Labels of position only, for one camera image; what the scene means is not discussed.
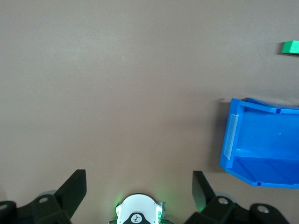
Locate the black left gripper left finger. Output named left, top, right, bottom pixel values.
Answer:
left=0, top=169, right=87, bottom=224

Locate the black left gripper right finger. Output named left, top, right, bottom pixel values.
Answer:
left=186, top=170, right=288, bottom=224

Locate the green cube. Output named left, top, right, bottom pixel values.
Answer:
left=281, top=40, right=299, bottom=56

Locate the blue plastic storage bin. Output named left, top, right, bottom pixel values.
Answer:
left=219, top=97, right=299, bottom=189

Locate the brown table cover mat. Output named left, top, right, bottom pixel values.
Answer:
left=0, top=0, right=299, bottom=224

